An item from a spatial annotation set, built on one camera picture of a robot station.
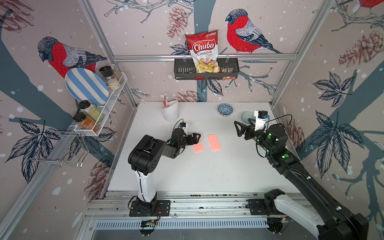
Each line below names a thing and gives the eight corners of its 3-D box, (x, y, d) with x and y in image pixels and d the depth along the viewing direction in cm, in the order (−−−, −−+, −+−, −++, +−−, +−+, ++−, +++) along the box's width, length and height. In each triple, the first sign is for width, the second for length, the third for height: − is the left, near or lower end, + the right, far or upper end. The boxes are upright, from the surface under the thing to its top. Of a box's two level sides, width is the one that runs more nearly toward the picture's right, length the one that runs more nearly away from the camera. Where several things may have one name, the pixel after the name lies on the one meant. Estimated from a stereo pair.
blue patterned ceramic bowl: (224, 118, 112) (225, 115, 109) (214, 111, 117) (215, 107, 114) (234, 111, 116) (235, 108, 114) (224, 104, 122) (225, 101, 119)
